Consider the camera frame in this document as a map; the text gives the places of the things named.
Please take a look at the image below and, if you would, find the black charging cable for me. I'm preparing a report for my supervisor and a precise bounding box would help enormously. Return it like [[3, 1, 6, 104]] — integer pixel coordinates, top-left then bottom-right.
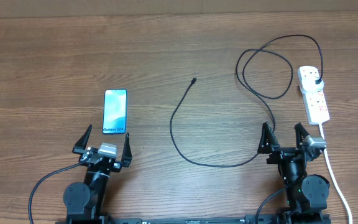
[[169, 34, 324, 169]]

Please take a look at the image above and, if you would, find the blue Galaxy smartphone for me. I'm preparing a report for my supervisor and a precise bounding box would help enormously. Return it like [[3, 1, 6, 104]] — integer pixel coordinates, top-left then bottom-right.
[[103, 89, 127, 134]]

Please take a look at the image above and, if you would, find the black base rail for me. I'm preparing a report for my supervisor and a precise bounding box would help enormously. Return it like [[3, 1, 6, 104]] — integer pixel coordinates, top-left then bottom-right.
[[55, 213, 332, 224]]

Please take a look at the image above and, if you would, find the white power strip cord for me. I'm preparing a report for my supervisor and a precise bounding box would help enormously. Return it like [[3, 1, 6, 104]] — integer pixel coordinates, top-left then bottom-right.
[[318, 123, 354, 224]]

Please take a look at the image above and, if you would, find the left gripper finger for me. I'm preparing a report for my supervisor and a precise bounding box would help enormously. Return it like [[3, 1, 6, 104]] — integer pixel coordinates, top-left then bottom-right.
[[74, 124, 93, 149], [121, 133, 132, 167]]

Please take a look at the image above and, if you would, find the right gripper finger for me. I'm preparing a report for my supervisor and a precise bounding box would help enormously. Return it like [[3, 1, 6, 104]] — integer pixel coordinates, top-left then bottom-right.
[[257, 122, 280, 154], [294, 123, 310, 148]]

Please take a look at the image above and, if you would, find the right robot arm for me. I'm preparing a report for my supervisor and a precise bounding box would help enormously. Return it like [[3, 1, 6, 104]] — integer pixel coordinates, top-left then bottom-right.
[[254, 122, 331, 223]]

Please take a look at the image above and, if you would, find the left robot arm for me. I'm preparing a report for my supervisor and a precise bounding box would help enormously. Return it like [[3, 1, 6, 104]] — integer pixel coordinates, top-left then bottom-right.
[[63, 126, 132, 223]]

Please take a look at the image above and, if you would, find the white power strip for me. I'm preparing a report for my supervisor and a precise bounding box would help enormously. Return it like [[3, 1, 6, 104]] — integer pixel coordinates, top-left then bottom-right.
[[297, 66, 330, 125]]

